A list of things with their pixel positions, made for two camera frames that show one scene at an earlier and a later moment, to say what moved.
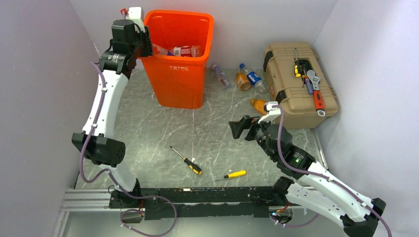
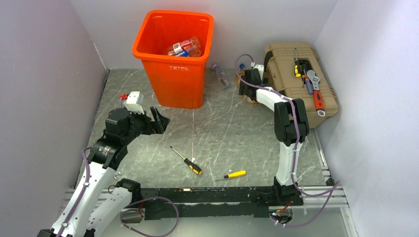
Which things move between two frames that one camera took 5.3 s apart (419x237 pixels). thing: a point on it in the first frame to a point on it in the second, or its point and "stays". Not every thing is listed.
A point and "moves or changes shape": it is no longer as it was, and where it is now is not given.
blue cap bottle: x=157 y=50 to x=183 y=53
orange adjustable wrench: x=317 y=95 stays
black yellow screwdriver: x=194 y=168 stays
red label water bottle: x=187 y=51 moves or changes shape
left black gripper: x=146 y=37 to x=152 y=127
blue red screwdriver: x=309 y=84 stays
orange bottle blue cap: x=242 y=80 stays
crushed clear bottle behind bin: x=223 y=78 stays
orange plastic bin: x=178 y=82 stays
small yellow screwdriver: x=239 y=173 stays
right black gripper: x=237 y=127 to x=242 y=89
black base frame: x=163 y=202 stays
